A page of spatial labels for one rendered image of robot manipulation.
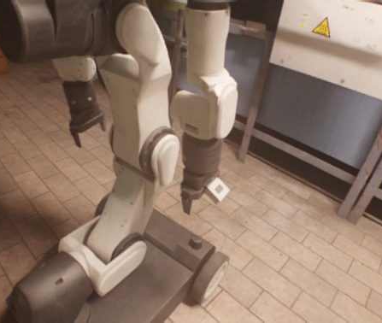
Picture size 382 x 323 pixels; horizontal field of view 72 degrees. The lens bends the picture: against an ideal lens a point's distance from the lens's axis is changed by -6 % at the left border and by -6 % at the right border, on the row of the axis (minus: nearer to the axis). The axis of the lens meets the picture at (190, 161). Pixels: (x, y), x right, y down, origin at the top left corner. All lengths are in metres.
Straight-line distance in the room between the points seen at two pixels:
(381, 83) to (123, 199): 1.14
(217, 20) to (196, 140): 0.23
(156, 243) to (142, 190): 0.33
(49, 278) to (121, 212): 0.26
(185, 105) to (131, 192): 0.38
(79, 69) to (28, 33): 0.34
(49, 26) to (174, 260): 0.84
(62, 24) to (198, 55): 0.22
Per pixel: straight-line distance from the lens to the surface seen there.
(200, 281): 1.04
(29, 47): 0.49
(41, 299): 0.82
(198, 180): 0.63
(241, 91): 1.92
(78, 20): 0.51
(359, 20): 1.43
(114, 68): 0.70
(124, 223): 0.86
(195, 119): 0.55
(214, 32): 0.47
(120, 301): 0.98
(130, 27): 0.56
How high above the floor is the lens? 1.02
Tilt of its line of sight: 33 degrees down
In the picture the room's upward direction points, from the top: 9 degrees clockwise
